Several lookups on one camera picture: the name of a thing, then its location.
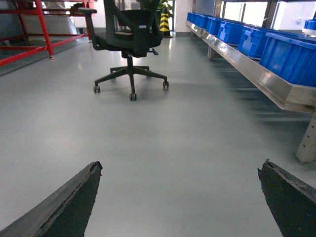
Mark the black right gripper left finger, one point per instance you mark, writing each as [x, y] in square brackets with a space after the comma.
[65, 213]

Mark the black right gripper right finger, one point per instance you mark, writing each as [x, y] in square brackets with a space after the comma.
[291, 201]

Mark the stainless steel flow rack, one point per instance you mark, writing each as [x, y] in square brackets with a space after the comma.
[286, 96]

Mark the blue plastic bin front right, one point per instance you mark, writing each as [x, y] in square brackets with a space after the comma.
[292, 59]

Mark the blue bin in row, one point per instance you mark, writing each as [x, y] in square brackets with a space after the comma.
[253, 40]
[230, 31]
[213, 25]

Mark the blue bins far right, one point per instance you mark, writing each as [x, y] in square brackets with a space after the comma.
[310, 24]

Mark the black office chair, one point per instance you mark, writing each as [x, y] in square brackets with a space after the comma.
[132, 29]

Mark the yellow black traffic cone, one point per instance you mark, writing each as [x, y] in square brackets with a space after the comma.
[164, 24]

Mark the green potted plant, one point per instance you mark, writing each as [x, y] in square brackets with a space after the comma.
[166, 4]

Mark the red metal frame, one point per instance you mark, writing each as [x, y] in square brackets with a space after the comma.
[28, 27]

